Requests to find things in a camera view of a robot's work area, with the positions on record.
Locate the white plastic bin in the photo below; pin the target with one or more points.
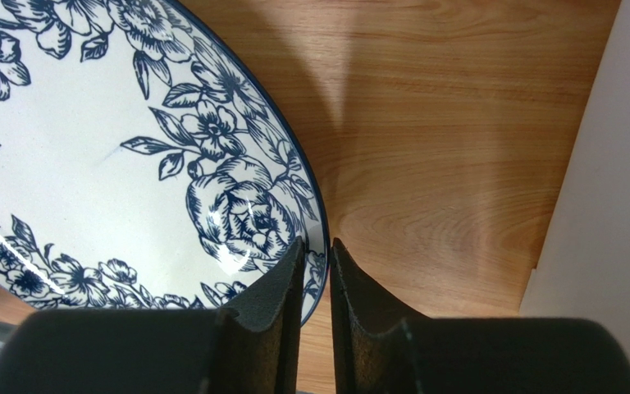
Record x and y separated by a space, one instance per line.
584 267

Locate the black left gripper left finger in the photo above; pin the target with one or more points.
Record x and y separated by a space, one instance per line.
249 345

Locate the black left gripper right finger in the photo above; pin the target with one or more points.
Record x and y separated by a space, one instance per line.
382 345

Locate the blue floral plate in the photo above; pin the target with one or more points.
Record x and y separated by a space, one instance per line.
142 165

